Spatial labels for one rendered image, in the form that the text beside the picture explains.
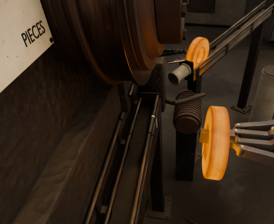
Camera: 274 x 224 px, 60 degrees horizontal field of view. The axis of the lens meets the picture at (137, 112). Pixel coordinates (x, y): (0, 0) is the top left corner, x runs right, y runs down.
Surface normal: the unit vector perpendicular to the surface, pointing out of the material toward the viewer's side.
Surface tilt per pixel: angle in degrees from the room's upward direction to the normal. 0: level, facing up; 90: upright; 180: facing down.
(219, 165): 76
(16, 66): 90
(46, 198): 0
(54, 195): 0
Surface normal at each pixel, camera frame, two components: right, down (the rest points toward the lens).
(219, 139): -0.16, -0.18
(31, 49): 0.98, 0.05
